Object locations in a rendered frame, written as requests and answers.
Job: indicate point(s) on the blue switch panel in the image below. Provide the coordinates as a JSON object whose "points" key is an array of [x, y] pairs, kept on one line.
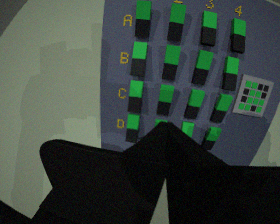
{"points": [[211, 67]]}

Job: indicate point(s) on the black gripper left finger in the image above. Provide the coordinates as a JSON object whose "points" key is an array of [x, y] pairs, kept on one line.
{"points": [[135, 176]]}

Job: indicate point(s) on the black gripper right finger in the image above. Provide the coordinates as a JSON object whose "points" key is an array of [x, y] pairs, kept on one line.
{"points": [[200, 187]]}

